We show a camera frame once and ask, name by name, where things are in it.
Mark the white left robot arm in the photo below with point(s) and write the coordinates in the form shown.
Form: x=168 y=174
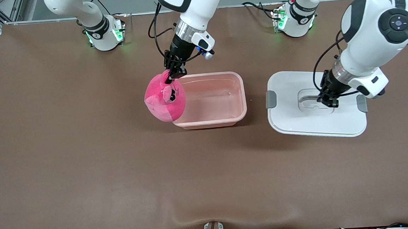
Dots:
x=370 y=47

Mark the translucent pink box base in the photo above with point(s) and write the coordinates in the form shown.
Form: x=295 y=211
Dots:
x=218 y=120

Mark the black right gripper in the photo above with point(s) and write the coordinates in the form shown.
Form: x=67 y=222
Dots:
x=180 y=49

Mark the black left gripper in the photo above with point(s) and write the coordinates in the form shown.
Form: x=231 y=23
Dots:
x=330 y=84

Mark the white box lid grey clips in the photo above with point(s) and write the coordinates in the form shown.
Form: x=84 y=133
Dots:
x=296 y=119

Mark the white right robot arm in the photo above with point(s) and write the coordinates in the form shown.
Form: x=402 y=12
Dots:
x=197 y=8

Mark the pink plush toy with eyes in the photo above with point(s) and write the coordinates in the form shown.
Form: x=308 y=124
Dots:
x=160 y=103

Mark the brown table mat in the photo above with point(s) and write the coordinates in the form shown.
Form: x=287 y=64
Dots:
x=208 y=181

